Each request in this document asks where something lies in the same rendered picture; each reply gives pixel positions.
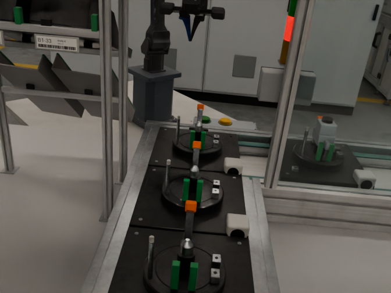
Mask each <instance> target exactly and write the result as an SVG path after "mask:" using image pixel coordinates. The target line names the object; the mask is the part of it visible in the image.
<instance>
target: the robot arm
mask: <svg viewBox="0 0 391 293"><path fill-rule="evenodd" d="M207 6H208V0H182V5H181V6H175V4H174V3H170V2H165V0H151V23H150V26H149V28H148V29H147V31H146V34H145V40H144V41H143V43H142V45H141V53H143V54H144V55H145V58H144V67H142V69H143V70H145V71H147V72H150V73H159V72H165V71H166V70H165V69H163V62H164V54H168V52H169V47H170V32H169V31H168V30H167V29H166V27H165V15H170V14H171V13H172V12H174V13H179V19H180V20H182V21H183V23H184V25H185V28H186V31H187V36H188V39H189V41H192V39H193V36H194V33H195V31H196V29H197V27H198V25H199V23H200V22H203V21H204V19H205V16H211V17H212V18H213V19H218V20H223V19H224V18H225V9H224V8H220V7H212V9H207ZM189 14H192V15H195V18H194V22H193V28H192V31H191V29H190V15H189Z"/></svg>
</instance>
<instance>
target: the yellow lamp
mask: <svg viewBox="0 0 391 293"><path fill-rule="evenodd" d="M288 48H289V41H286V40H283V44H282V50H281V54H280V60H279V61H280V63H282V64H284V65H285V64H286V58H287V52H288Z"/></svg>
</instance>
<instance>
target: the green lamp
mask: <svg viewBox="0 0 391 293"><path fill-rule="evenodd" d="M296 5H297V0H290V5H289V11H288V15H289V16H291V17H294V15H295V11H296Z"/></svg>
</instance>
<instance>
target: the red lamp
mask: <svg viewBox="0 0 391 293"><path fill-rule="evenodd" d="M293 20H294V17H291V16H289V15H288V16H287V21H286V28H285V34H284V37H283V39H284V40H286V41H290V36H291V33H292V27H293Z"/></svg>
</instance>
